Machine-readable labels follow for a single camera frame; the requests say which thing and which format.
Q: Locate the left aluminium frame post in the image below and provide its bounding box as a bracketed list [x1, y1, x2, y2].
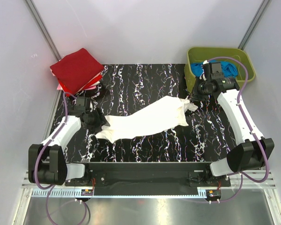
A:
[23, 0, 61, 61]

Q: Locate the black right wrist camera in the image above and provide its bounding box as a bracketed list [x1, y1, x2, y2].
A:
[202, 60, 224, 82]

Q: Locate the white t-shirt with robot print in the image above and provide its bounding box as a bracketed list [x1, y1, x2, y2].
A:
[96, 96, 198, 143]

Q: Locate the aluminium frame post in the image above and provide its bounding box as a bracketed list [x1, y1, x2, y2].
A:
[23, 0, 61, 61]
[238, 0, 272, 50]

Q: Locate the folded pink t-shirt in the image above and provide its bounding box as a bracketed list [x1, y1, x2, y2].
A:
[57, 82, 100, 90]

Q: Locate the grey slotted cable duct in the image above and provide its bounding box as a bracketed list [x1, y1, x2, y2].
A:
[32, 187, 208, 199]

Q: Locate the crumpled blue t-shirt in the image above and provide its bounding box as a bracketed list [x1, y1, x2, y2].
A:
[191, 61, 238, 77]

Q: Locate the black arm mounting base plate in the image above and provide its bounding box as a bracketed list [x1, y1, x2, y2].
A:
[65, 162, 231, 188]

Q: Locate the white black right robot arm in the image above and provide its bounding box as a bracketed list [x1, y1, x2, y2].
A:
[191, 77, 274, 183]

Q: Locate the folded dark red t-shirt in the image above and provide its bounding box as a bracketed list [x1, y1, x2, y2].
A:
[50, 48, 104, 96]

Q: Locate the olive green plastic bin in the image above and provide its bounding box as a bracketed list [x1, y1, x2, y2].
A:
[184, 47, 256, 92]

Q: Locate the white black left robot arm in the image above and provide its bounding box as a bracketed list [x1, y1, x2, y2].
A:
[28, 108, 109, 190]

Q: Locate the right aluminium frame post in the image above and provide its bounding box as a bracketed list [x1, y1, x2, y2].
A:
[238, 0, 272, 50]

